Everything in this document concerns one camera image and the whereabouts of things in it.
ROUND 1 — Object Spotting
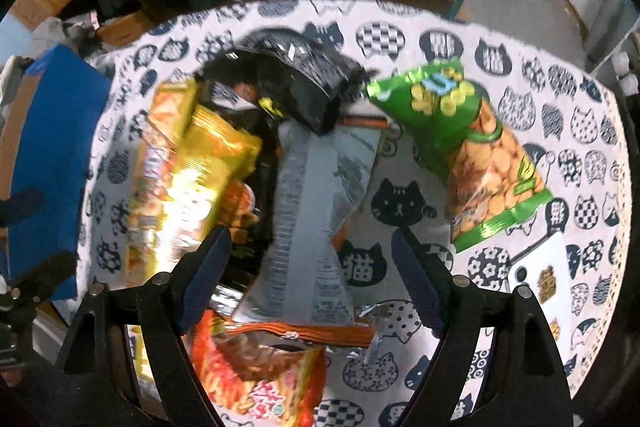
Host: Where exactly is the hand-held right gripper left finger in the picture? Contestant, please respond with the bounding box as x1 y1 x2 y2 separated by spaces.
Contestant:
54 224 233 427

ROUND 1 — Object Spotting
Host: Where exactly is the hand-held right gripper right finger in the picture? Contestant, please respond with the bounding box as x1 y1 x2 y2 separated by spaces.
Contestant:
391 227 573 427

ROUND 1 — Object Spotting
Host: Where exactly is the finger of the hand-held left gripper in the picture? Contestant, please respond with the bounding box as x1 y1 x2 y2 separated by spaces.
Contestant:
0 189 44 228
7 251 77 304

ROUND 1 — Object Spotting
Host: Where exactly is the blue box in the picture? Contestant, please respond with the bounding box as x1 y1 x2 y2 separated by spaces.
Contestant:
0 44 113 303

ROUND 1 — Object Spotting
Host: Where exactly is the yellow snack bag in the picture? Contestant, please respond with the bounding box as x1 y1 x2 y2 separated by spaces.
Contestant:
124 79 263 280

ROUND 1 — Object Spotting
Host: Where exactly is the silver snack bag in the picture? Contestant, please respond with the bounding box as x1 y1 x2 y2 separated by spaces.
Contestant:
232 114 391 348

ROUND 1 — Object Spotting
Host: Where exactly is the red snack bag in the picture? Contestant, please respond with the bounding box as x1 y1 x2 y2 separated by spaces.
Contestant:
192 312 328 420

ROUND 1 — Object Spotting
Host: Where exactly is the green snack bag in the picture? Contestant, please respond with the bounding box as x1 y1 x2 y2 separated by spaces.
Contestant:
366 59 553 253

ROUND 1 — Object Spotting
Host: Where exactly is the black snack bag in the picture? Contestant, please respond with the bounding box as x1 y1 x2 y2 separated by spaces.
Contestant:
200 29 368 135

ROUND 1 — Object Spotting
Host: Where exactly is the cat print tablecloth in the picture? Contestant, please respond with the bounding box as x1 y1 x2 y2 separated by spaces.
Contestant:
82 0 633 427

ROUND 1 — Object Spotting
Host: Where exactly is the white phone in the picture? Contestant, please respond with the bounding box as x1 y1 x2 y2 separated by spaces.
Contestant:
507 232 581 358

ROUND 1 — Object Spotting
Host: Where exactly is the grey plush cloth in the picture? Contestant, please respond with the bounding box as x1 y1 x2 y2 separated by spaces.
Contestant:
30 14 96 58

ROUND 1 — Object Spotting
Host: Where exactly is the small cardboard box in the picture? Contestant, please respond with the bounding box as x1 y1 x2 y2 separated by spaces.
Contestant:
95 9 157 48

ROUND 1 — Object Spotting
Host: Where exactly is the white knobbed rack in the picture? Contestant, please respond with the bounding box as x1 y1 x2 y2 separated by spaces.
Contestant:
612 52 640 95

